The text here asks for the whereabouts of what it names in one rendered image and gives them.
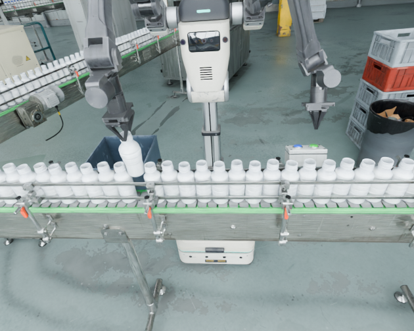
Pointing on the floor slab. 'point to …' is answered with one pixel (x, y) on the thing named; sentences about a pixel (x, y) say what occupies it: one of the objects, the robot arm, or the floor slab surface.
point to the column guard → (284, 20)
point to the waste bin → (391, 131)
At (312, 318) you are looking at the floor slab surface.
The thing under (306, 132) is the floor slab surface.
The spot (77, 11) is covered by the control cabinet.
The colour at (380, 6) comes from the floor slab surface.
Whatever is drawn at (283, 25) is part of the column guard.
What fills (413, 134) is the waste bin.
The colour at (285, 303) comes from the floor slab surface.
